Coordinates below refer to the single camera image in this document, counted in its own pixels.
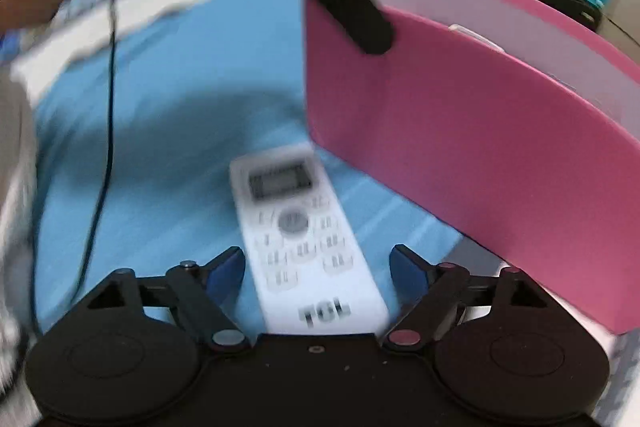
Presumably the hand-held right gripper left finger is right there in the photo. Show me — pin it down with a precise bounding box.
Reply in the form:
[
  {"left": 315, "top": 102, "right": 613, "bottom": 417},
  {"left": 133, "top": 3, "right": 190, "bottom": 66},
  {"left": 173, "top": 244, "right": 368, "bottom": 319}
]
[{"left": 75, "top": 246, "right": 252, "bottom": 353}]

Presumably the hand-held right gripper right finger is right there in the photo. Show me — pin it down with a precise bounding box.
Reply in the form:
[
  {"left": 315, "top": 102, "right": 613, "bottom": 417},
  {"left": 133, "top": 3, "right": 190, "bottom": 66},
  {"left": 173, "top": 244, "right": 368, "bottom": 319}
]
[{"left": 381, "top": 243, "right": 557, "bottom": 353}]

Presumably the white remote control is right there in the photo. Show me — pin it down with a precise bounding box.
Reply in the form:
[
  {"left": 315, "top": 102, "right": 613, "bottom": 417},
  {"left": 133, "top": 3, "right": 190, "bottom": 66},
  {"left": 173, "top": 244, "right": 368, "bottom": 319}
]
[{"left": 229, "top": 144, "right": 391, "bottom": 335}]

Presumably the white power bank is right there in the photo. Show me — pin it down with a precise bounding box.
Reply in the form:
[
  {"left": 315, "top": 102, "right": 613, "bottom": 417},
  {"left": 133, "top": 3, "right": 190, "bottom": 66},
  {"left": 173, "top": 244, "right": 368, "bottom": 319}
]
[{"left": 449, "top": 23, "right": 506, "bottom": 54}]

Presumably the pink cardboard box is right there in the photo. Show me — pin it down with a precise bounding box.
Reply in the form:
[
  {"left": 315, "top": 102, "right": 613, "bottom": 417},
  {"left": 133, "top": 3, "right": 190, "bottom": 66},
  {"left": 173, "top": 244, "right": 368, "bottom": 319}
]
[{"left": 304, "top": 0, "right": 640, "bottom": 335}]

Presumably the black cable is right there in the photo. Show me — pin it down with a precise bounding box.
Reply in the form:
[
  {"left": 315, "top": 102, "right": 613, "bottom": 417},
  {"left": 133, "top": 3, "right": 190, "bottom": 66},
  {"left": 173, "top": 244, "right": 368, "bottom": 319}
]
[{"left": 30, "top": 0, "right": 118, "bottom": 333}]

